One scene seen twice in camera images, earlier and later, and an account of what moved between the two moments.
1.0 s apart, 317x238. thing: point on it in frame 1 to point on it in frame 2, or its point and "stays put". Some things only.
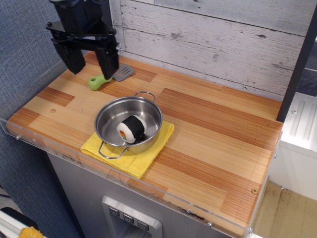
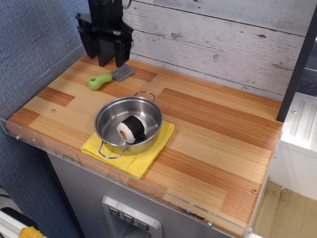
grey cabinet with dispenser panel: (104, 206) stays put
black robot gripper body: (84, 24) to (106, 16)
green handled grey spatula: (95, 82) stays put
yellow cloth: (135, 163) stays put
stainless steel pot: (130, 123) stays put
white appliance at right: (293, 165) stays put
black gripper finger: (109, 59) to (123, 47)
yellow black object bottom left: (14, 224) stays put
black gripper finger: (73, 57) to (90, 37)
